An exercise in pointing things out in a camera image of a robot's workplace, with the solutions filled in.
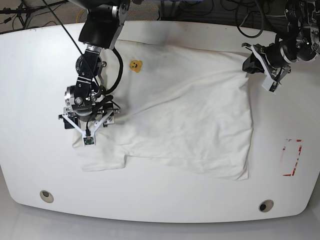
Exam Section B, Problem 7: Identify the white T-shirt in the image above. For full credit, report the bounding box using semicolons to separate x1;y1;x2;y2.
72;40;253;181

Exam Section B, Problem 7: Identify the red tape marking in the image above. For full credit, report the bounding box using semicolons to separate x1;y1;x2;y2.
280;139;303;177

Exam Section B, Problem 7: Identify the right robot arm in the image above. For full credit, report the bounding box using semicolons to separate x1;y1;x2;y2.
59;0;130;146

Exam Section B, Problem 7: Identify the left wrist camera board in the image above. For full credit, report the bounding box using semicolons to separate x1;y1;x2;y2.
261;76;282;95

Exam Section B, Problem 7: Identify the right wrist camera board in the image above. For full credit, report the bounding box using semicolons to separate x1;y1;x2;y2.
82;136;96;146

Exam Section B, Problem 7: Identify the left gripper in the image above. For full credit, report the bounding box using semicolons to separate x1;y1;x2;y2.
241;41;292;82

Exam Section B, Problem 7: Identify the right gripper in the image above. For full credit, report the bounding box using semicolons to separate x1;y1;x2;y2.
58;103;121;138

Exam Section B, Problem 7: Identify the left table grommet hole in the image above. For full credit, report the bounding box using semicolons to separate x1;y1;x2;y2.
39;190;54;204

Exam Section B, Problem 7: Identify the yellow cable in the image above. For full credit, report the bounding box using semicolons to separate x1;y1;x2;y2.
76;7;88;24

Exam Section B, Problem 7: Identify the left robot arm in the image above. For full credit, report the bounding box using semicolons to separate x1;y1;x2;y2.
242;0;320;82

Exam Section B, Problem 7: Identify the black tripod stand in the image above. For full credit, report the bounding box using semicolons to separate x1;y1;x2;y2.
0;0;68;29

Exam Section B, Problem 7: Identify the table grommet hole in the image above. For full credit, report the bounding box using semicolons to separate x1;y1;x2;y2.
39;190;54;204
258;199;274;213

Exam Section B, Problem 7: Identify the right table grommet hole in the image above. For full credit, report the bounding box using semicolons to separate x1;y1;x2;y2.
258;199;274;213

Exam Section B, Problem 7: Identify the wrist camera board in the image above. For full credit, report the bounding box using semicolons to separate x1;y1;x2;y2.
261;76;282;95
82;136;96;146

